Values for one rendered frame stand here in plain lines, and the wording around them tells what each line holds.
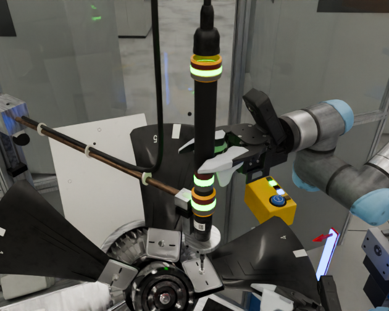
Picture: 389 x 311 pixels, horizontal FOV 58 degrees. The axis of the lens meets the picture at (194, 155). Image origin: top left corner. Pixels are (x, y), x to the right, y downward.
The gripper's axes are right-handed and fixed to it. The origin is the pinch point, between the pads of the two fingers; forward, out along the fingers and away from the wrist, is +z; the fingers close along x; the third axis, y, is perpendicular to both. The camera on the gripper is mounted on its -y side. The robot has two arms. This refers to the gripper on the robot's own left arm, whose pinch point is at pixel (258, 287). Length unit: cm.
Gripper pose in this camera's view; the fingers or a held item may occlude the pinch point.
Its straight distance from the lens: 79.4
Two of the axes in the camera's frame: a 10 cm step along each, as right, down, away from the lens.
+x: 0.6, 7.7, 6.4
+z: -8.4, -3.0, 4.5
